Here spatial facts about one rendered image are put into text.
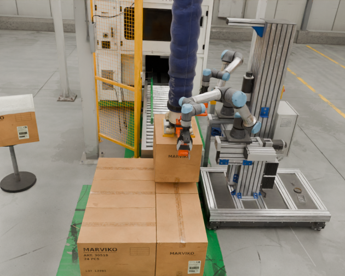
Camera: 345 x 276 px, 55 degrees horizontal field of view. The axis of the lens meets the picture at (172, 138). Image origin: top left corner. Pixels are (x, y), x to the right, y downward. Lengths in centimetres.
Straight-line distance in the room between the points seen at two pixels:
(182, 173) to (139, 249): 76
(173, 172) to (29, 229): 159
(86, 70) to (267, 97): 208
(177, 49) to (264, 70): 84
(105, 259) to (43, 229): 106
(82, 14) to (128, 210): 216
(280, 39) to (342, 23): 1090
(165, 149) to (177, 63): 72
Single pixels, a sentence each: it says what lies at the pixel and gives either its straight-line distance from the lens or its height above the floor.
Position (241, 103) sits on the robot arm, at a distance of 262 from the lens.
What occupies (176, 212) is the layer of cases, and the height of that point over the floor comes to 54.
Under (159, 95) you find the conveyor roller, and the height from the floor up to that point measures 55.
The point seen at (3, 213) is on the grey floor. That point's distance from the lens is 397.
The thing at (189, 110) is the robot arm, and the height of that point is 153.
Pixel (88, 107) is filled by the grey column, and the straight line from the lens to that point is 420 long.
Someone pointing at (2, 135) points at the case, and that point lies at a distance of 382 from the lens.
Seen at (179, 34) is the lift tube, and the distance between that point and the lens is 265.
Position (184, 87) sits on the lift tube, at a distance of 278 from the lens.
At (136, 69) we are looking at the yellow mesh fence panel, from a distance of 402.
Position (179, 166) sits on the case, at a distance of 291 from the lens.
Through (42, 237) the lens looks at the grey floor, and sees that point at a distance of 357.
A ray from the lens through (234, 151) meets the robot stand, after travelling 313.
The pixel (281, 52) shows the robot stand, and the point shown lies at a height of 179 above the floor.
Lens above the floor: 245
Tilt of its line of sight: 29 degrees down
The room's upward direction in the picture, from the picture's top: 4 degrees clockwise
